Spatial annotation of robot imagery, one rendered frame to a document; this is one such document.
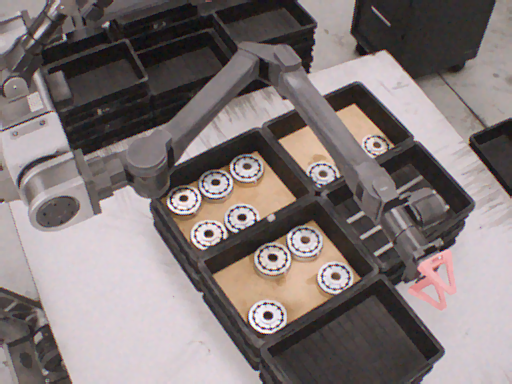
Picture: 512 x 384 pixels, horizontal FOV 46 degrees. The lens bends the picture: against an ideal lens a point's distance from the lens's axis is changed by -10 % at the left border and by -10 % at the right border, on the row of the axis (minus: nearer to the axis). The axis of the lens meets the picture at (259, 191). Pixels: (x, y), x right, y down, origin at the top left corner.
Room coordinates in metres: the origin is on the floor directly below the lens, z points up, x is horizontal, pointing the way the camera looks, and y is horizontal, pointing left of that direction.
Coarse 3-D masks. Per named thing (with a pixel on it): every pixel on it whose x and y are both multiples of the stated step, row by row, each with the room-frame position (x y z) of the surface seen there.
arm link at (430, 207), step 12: (384, 180) 0.72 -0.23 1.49; (384, 192) 0.69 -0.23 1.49; (396, 192) 0.69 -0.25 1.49; (408, 192) 0.71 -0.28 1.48; (420, 192) 0.71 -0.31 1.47; (432, 192) 0.71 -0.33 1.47; (384, 204) 0.67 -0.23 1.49; (396, 204) 0.69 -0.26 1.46; (420, 204) 0.68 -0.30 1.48; (432, 204) 0.68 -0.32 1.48; (420, 216) 0.66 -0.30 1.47; (432, 216) 0.66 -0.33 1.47; (444, 216) 0.67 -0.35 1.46; (420, 228) 0.65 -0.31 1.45
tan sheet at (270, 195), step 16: (272, 176) 1.20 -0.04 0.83; (240, 192) 1.14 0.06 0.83; (256, 192) 1.14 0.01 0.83; (272, 192) 1.14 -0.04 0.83; (288, 192) 1.15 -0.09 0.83; (208, 208) 1.07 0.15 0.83; (224, 208) 1.08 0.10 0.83; (256, 208) 1.08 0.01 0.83; (272, 208) 1.09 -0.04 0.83; (192, 224) 1.02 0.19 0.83
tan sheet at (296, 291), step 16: (304, 224) 1.04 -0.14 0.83; (320, 256) 0.93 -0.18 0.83; (336, 256) 0.94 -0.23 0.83; (224, 272) 0.86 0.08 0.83; (240, 272) 0.87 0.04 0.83; (256, 272) 0.87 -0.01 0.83; (288, 272) 0.88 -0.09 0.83; (304, 272) 0.88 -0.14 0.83; (352, 272) 0.89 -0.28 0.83; (224, 288) 0.81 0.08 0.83; (240, 288) 0.82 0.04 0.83; (256, 288) 0.82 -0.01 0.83; (272, 288) 0.82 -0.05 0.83; (288, 288) 0.83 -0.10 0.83; (304, 288) 0.83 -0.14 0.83; (240, 304) 0.77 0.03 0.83; (288, 304) 0.78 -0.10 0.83; (304, 304) 0.78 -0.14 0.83; (288, 320) 0.73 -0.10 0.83
